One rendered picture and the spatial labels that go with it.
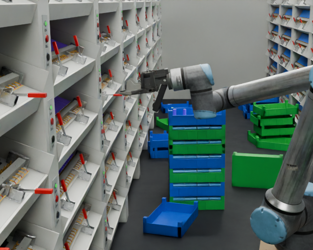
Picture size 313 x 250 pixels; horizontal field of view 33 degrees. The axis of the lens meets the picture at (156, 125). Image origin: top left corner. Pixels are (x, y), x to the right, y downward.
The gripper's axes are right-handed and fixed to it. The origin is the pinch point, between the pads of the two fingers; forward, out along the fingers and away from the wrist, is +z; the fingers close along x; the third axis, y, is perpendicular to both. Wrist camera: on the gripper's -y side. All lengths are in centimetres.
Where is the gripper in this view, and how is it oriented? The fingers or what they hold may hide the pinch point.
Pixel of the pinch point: (123, 93)
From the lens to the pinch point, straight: 218.7
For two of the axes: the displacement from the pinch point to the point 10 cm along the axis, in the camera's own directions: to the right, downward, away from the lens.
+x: -0.6, 2.3, -9.7
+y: -1.7, -9.6, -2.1
